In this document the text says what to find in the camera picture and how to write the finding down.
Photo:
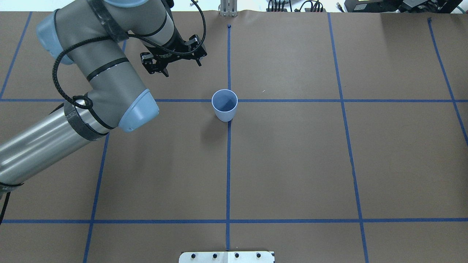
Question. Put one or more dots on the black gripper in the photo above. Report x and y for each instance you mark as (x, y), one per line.
(170, 46)

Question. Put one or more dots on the light blue plastic cup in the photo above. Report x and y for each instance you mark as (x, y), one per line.
(225, 103)

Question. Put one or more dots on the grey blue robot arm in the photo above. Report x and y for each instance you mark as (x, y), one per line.
(100, 87)

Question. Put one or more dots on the black equipment at table edge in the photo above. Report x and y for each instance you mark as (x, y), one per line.
(402, 6)

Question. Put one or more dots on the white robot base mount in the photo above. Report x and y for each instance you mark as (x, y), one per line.
(227, 257)

